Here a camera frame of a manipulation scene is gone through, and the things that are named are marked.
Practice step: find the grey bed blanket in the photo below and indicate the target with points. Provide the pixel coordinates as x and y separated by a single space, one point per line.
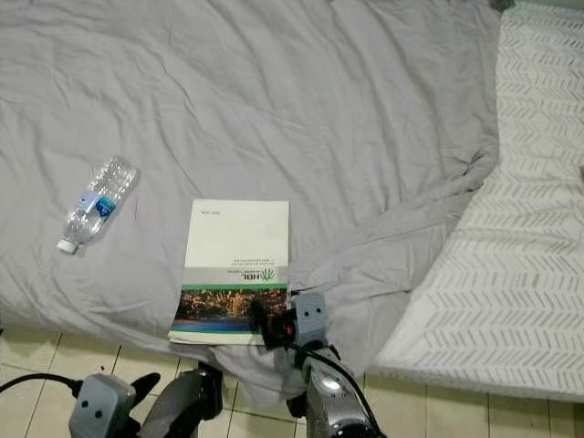
237 109

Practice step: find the white booklet with city photo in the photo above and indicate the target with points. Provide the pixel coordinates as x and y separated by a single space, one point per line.
233 242

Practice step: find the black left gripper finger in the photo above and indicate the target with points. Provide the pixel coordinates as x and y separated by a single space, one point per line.
213 397
173 411

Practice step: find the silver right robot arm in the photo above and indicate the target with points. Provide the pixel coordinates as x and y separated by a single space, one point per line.
333 401

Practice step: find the clear plastic water bottle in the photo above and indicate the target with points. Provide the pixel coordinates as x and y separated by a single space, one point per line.
96 208

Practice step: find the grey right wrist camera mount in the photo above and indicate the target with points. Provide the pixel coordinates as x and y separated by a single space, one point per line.
310 315

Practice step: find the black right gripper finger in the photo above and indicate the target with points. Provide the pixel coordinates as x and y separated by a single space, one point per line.
265 324

